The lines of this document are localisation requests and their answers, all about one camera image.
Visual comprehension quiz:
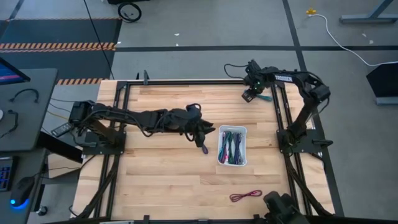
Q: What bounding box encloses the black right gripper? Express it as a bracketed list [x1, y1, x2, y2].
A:
[241, 72, 272, 104]

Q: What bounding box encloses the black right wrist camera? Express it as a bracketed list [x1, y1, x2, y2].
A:
[246, 59, 262, 75]

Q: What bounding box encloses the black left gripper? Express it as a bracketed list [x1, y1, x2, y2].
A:
[170, 109, 216, 148]

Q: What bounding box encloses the black floor box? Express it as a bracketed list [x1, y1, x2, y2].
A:
[366, 62, 398, 106]

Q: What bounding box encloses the coiled black floor cable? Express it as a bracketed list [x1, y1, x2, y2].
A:
[117, 2, 143, 24]

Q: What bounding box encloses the computer monitor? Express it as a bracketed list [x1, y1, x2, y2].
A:
[0, 57, 32, 86]

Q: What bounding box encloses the grey desk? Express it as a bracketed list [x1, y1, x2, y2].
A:
[0, 68, 58, 152]

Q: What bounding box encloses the black aluminium table frame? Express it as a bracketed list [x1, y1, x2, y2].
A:
[74, 70, 336, 224]

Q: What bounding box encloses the white floor cable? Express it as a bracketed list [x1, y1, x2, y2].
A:
[308, 13, 398, 67]

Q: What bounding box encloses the long black floor cable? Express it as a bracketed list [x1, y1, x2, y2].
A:
[83, 0, 116, 80]

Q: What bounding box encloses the black computer mouse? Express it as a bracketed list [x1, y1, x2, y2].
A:
[9, 176, 36, 210]

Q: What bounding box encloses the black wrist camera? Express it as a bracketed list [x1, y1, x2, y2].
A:
[246, 59, 262, 75]
[185, 103, 203, 119]

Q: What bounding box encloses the red USB-C cable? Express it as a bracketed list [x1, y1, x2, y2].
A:
[229, 189, 263, 203]

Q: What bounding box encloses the black remote control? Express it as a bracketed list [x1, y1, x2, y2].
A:
[50, 122, 74, 138]

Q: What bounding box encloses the white plastic bin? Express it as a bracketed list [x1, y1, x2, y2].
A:
[216, 124, 248, 167]

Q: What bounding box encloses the dark green USB-C cable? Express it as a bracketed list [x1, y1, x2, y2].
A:
[228, 132, 236, 163]

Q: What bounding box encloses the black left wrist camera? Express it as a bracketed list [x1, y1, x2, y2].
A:
[185, 103, 203, 119]

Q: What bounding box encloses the black keyboard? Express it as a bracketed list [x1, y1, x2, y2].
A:
[0, 156, 15, 192]

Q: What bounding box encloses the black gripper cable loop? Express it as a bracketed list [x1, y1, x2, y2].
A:
[223, 63, 249, 80]

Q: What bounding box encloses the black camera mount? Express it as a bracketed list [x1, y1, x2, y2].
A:
[263, 190, 302, 224]

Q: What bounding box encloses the black hazard striped floor mat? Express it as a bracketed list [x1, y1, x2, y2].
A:
[0, 17, 123, 86]

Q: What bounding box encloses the black curved desk cable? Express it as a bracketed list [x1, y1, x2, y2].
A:
[9, 88, 40, 104]
[0, 109, 19, 139]

